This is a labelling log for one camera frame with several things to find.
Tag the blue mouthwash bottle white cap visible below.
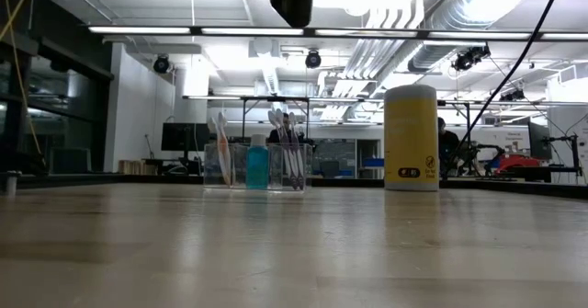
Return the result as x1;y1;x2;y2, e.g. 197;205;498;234
245;133;270;190

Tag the black monitor on arm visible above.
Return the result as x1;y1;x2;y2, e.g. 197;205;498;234
527;121;582;177

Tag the black bar with light strips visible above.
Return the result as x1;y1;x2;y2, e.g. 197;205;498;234
86;25;588;41

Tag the person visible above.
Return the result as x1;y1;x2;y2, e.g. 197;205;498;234
437;117;461;174
267;112;305;144

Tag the black computer monitor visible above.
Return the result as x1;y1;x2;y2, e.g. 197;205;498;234
161;122;211;162

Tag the clear acrylic organizer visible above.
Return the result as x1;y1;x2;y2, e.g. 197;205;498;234
203;143;313;192

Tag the yellow canister white lid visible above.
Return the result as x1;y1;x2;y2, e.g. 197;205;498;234
383;84;440;193

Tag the black track spotlight cluster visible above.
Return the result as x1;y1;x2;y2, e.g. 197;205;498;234
452;44;492;73

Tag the light wooden crate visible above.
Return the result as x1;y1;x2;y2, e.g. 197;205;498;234
118;159;160;176

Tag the grey office chair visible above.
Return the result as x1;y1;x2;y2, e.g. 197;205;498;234
48;146;93;175

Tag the red container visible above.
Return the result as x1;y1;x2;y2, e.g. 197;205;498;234
494;154;538;171

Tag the black workstation frame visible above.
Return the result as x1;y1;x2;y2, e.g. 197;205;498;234
438;98;474;177
240;95;311;146

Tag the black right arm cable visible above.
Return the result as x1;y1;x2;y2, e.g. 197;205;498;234
441;0;565;179

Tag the black aluminium table frame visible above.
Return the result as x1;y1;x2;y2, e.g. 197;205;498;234
0;172;588;198

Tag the yellow power cable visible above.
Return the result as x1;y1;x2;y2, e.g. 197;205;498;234
0;0;51;175

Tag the small white post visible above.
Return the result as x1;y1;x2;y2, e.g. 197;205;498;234
5;169;22;197

